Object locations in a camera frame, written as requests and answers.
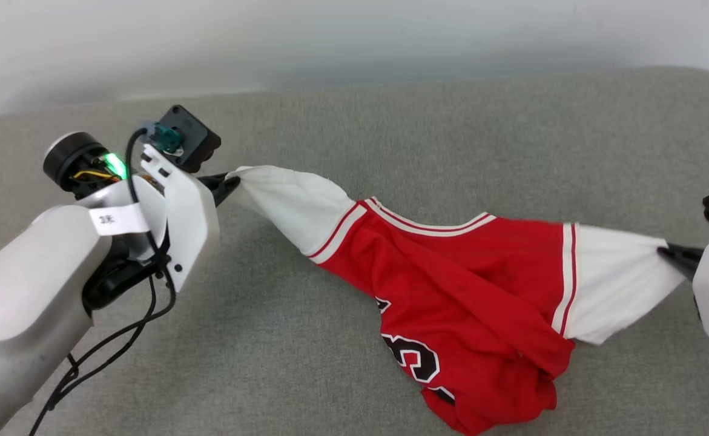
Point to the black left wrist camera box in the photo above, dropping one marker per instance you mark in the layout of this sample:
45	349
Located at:
194	136

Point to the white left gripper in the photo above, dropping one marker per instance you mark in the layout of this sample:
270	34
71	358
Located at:
194	224

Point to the red and white basketball jersey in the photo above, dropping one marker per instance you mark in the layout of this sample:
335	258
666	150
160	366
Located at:
451	272

